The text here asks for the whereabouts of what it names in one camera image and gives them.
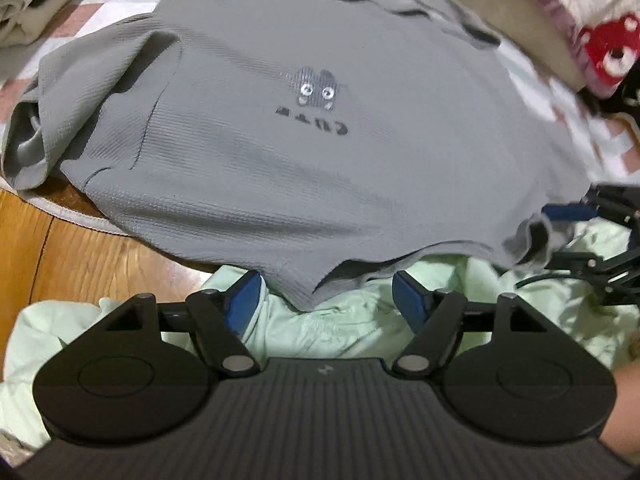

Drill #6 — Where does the person's bare leg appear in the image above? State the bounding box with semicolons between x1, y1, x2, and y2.
600;364;640;461

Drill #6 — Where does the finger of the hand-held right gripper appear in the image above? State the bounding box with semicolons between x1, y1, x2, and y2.
542;184;640;228
545;252;640;307

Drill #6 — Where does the beige bed frame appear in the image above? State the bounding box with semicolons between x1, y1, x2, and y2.
380;0;588;91

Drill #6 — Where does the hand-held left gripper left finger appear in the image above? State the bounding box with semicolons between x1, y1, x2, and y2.
102;270;267;378

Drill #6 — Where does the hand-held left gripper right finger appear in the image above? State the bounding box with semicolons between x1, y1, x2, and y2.
391;269;551;378

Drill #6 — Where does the strawberry print quilt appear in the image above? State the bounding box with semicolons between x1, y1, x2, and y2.
502;0;640;101

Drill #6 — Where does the grey waffle shirt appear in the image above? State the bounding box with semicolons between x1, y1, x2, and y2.
1;0;596;312

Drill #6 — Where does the stack of folded clothes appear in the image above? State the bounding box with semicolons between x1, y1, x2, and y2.
0;0;108;48

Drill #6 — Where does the light green cloth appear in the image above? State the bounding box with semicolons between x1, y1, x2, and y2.
2;220;636;453

